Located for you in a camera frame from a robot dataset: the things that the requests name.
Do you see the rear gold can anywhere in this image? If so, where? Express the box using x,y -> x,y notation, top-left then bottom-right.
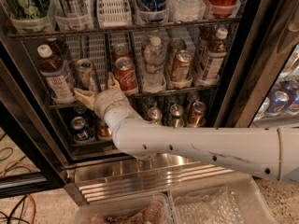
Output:
166,37 -> 186,71

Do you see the green can top shelf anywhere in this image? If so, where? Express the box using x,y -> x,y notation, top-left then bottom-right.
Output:
0,0 -> 52,21

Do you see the gold can bottom shelf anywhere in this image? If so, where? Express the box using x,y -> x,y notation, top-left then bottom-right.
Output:
96,118 -> 112,140

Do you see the front red coca-cola can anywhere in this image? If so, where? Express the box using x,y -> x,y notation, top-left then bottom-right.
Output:
113,57 -> 138,96

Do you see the clear plastic bin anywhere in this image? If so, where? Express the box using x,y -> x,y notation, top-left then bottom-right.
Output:
168,173 -> 278,224
69,193 -> 174,224

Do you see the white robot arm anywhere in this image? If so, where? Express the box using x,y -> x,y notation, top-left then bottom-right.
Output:
74,87 -> 299,185

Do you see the clear water bottle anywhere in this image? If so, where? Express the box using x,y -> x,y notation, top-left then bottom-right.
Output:
143,36 -> 165,88

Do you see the silver can bottom shelf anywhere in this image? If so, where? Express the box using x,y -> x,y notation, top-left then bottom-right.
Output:
148,107 -> 162,124

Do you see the left clear plastic bin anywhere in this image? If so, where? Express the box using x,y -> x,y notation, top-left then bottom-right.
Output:
69,193 -> 174,224

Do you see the right clear plastic bin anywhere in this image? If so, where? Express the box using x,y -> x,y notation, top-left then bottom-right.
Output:
168,173 -> 278,224

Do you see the black cable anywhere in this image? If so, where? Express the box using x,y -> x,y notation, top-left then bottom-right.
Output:
0,133 -> 29,224

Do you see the pepsi can right fridge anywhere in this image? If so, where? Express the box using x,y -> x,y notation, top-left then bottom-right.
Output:
265,90 -> 289,116

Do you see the blue pepsi can bottom shelf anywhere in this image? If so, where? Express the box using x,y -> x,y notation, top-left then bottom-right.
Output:
71,116 -> 93,141

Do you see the front right tea bottle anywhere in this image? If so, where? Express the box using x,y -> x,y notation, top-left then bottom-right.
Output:
199,27 -> 228,81

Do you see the green can bottom shelf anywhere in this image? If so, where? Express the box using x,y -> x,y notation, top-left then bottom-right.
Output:
166,105 -> 184,128

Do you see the rear red coca-cola can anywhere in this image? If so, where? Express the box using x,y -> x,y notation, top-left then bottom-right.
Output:
112,44 -> 132,62

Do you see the silver can top shelf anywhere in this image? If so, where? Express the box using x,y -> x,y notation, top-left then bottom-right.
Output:
59,0 -> 88,18

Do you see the front left tea bottle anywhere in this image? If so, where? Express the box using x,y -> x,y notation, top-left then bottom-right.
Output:
37,44 -> 76,105

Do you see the orange cable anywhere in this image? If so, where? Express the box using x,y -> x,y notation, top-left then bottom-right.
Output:
0,161 -> 37,224

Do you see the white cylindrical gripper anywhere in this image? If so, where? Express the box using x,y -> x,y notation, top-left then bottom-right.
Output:
74,72 -> 130,119

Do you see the steel fridge base grille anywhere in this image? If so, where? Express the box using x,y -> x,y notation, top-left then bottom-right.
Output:
64,154 -> 232,206

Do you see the silver can shelf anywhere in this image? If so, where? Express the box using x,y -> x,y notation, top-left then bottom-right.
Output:
148,107 -> 162,124
59,0 -> 88,18

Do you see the green can shelf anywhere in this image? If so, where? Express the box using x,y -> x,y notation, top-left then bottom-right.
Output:
166,105 -> 184,128
0,0 -> 52,21

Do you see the tea bottle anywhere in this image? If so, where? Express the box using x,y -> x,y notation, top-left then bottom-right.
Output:
199,27 -> 228,81
37,44 -> 76,105

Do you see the gold can bottom right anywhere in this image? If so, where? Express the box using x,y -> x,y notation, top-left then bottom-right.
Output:
187,101 -> 206,127

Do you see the silver redbull can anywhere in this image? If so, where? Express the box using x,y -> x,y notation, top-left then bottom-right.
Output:
75,59 -> 100,92

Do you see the open fridge door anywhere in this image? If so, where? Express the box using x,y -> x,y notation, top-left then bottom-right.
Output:
0,41 -> 67,198

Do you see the front gold can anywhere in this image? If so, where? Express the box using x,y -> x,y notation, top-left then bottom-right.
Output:
171,50 -> 192,82

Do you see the empty white basket top shelf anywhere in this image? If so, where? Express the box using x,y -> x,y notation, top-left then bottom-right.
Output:
97,0 -> 132,28

